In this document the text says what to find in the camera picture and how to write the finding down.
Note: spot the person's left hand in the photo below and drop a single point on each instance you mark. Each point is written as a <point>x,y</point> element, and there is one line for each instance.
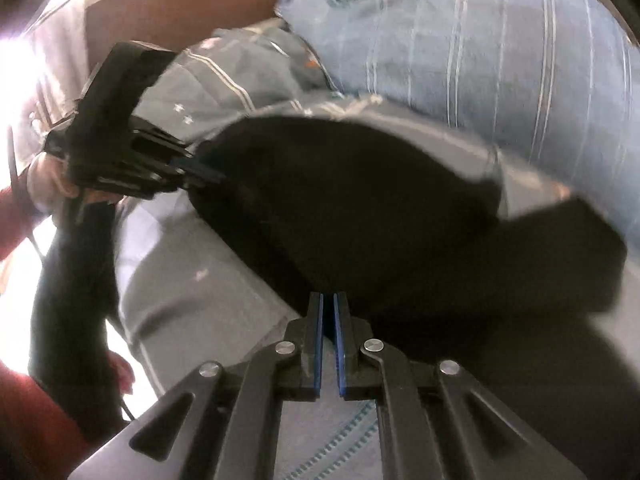
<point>48,187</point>

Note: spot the red left sleeve forearm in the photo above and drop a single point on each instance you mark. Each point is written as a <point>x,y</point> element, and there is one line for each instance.
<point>15,221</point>

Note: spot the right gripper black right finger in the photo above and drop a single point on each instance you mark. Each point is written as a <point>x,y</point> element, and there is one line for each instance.
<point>437,421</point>

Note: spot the black pants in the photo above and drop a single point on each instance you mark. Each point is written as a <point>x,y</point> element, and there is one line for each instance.
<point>421,252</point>

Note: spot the grey patterned bed sheet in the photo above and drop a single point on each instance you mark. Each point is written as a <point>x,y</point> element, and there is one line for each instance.
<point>266,71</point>

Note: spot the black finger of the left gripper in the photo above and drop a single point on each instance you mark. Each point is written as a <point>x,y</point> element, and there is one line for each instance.
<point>191,171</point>

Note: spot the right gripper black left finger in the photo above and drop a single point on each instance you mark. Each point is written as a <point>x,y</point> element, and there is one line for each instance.
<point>219,422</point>

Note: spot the blue plaid pillow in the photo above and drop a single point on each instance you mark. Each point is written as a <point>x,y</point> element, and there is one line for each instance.
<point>554,81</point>

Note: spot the brown wooden headboard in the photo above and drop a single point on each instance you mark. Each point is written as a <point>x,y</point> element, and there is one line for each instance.
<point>172,24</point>

